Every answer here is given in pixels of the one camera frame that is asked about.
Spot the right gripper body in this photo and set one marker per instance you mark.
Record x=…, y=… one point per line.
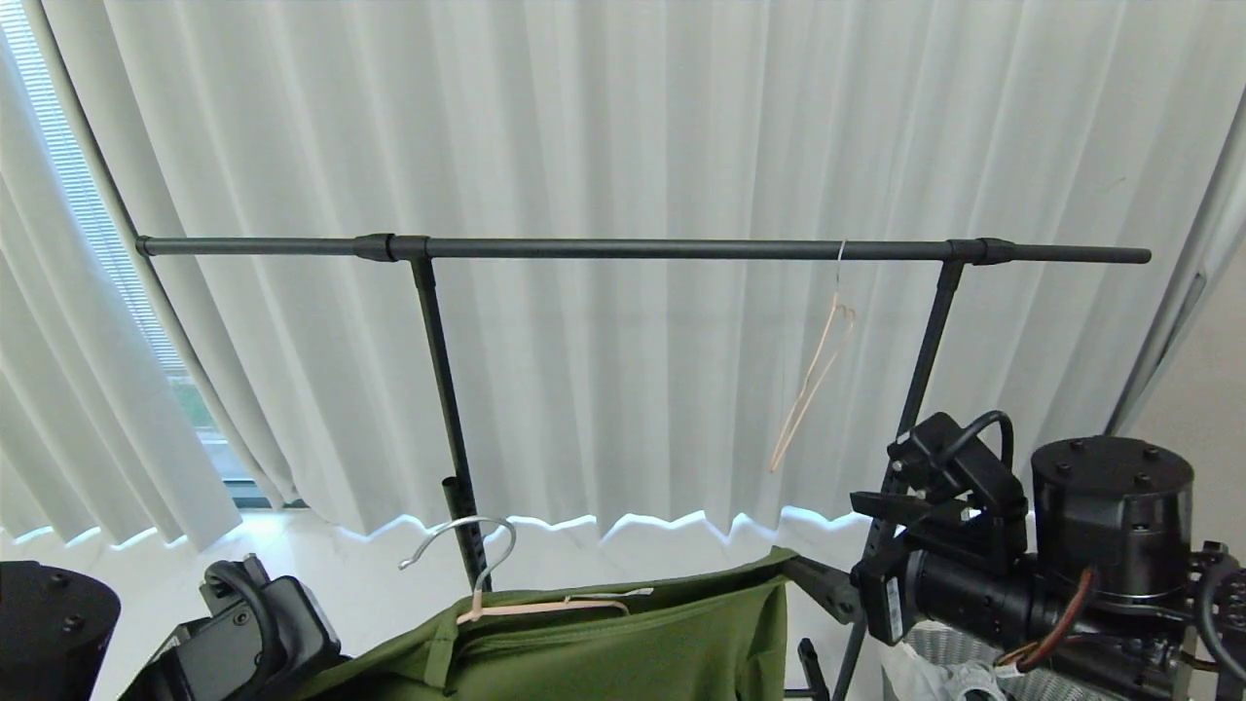
x=954, y=589

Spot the pale grey garment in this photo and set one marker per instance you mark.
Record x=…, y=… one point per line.
x=915, y=682

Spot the green shirt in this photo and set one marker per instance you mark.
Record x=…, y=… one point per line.
x=633, y=652

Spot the pink clothes hanger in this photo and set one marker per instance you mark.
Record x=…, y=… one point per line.
x=836, y=304
x=479, y=596

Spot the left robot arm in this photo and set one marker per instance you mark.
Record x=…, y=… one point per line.
x=49, y=633

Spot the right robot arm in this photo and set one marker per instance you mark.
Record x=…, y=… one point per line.
x=1110, y=516

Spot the white laundry basket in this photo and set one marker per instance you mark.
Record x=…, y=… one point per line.
x=949, y=645

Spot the black clothes rack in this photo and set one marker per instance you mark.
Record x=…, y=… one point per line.
x=633, y=249

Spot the window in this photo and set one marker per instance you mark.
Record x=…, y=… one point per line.
x=83, y=195

